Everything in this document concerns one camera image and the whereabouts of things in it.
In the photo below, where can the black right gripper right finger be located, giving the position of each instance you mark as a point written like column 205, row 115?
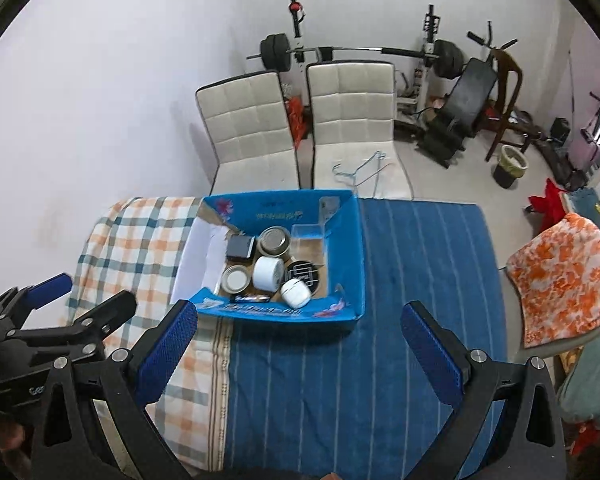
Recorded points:
column 527, row 443

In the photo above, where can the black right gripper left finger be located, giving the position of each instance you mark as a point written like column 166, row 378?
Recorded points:
column 66, row 444

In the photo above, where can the gold tape roll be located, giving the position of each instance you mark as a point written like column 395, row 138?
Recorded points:
column 235, row 279

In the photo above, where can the small colourful packet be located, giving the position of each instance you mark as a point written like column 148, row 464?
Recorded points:
column 250, row 299

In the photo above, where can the white tape roll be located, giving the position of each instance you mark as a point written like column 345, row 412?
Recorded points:
column 267, row 273

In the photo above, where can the white earbud case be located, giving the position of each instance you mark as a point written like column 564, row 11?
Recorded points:
column 295, row 293

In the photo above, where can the metal strainer cup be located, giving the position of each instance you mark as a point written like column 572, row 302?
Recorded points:
column 274, row 242

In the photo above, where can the clear acrylic box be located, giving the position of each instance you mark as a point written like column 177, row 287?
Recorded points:
column 307, row 243

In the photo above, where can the left hand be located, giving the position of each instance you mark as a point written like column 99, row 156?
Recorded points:
column 12, row 437

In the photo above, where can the teal cloth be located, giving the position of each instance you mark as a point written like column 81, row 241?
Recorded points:
column 579, row 396

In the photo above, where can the plaid cloth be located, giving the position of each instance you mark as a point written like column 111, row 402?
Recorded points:
column 137, row 246

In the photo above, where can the orange white floral cloth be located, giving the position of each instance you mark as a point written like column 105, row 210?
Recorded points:
column 557, row 278

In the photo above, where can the blue cardboard box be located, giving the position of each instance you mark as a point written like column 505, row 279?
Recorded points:
column 341, row 299

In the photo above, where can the blue striped cloth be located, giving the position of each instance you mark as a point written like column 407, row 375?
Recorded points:
column 322, row 398

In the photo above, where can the red cloth on floor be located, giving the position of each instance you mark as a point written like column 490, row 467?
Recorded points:
column 550, row 206

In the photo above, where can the grey square box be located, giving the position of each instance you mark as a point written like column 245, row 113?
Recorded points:
column 240, row 248

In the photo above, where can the black round coaster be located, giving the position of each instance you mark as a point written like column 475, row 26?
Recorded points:
column 306, row 271

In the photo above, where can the small trash bin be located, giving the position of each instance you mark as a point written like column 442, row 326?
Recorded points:
column 511, row 166

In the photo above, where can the wooden chair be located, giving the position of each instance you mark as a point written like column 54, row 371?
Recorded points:
column 510, row 79

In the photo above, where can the left white quilted chair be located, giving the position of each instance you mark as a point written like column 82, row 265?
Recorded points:
column 247, row 124

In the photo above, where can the white quilted chair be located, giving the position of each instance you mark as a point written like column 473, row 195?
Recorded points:
column 247, row 124
column 353, row 107

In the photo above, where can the black weight bench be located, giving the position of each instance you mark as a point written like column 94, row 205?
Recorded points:
column 463, row 110

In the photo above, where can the right white quilted chair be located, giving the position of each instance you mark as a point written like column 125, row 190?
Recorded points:
column 353, row 107

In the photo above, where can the barbell with black plates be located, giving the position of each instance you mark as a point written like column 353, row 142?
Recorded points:
column 445, row 59

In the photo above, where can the wire clothes hanger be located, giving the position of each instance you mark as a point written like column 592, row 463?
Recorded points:
column 366, row 179

